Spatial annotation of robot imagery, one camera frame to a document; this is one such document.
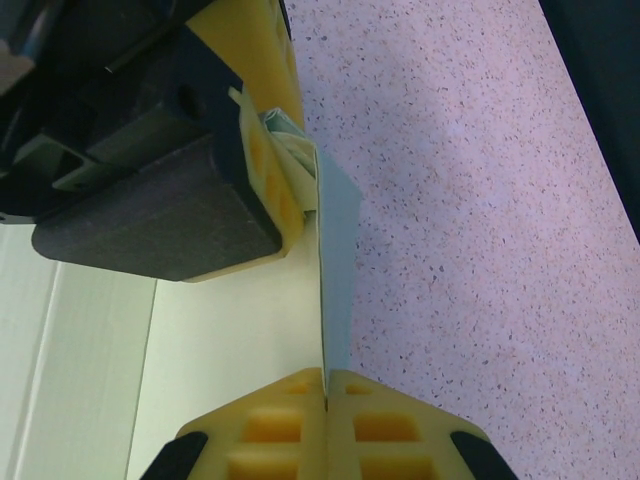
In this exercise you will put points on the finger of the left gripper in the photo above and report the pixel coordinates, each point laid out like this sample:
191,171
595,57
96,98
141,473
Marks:
260,50
160,225

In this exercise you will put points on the light green cloth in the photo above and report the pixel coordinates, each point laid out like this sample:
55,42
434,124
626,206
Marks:
225,350

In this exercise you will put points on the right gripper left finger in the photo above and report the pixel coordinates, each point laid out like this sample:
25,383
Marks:
270,430

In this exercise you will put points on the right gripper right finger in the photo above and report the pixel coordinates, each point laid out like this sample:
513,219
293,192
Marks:
385,430

